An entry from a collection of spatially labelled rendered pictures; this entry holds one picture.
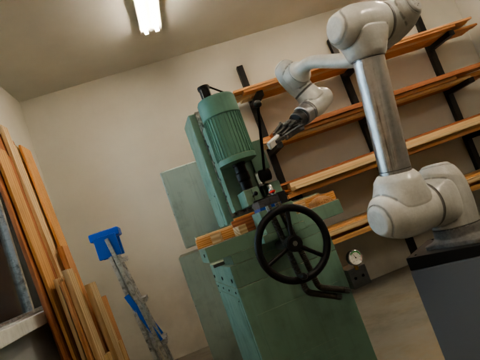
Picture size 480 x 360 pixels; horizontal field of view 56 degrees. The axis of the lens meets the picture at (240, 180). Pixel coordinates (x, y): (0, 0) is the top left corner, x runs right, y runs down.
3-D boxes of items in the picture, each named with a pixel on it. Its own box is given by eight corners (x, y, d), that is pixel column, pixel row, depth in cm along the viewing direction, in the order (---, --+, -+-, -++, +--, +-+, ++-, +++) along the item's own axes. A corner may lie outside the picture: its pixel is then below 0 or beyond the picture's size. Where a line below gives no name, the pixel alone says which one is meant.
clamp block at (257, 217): (266, 234, 169) (258, 212, 169) (258, 236, 182) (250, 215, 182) (301, 221, 172) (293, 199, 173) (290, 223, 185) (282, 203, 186)
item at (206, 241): (198, 249, 187) (195, 240, 188) (198, 249, 189) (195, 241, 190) (336, 198, 204) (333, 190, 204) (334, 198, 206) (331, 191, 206)
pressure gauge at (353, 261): (353, 272, 176) (346, 253, 177) (349, 272, 180) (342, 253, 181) (367, 266, 178) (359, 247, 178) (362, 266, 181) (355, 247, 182)
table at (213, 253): (212, 263, 163) (206, 248, 163) (202, 263, 192) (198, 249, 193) (354, 209, 178) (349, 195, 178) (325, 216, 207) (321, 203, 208)
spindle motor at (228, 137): (223, 165, 188) (198, 97, 190) (216, 173, 205) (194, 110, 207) (261, 153, 192) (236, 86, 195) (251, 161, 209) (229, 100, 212)
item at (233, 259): (233, 265, 174) (230, 255, 174) (225, 264, 194) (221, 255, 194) (323, 230, 183) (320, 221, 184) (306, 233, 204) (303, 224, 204)
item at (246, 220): (236, 236, 183) (231, 221, 184) (236, 236, 184) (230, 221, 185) (288, 216, 189) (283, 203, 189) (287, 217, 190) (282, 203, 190)
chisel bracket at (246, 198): (250, 209, 191) (243, 191, 191) (243, 212, 204) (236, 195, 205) (266, 203, 192) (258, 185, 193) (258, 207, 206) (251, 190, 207)
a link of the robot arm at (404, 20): (385, 20, 161) (356, 23, 155) (419, -17, 145) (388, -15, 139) (401, 51, 158) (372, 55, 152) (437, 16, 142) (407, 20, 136)
